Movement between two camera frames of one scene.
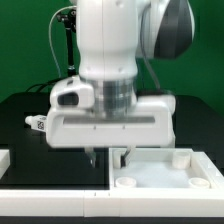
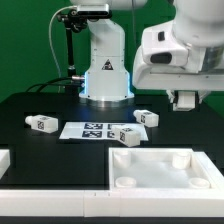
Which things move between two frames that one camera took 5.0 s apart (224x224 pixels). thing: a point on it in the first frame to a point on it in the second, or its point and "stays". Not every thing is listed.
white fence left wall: x=5 y=161 stays
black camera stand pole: x=71 y=70 stays
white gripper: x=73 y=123 to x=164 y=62
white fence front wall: x=151 y=203 stays
